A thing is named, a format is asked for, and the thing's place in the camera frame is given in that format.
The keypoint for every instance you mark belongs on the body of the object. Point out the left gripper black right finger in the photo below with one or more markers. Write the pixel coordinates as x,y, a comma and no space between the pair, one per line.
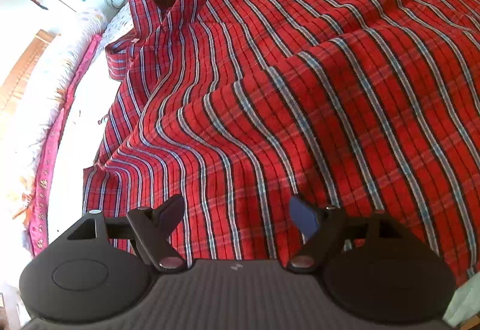
323,229

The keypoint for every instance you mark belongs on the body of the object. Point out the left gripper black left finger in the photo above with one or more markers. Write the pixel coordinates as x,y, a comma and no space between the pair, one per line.
152,228

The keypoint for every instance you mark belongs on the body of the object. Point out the red plaid cloth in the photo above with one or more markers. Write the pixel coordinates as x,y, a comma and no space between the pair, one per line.
285,101

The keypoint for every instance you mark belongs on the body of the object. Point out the pink fringed blanket edge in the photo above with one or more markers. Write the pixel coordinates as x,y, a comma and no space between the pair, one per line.
37,231

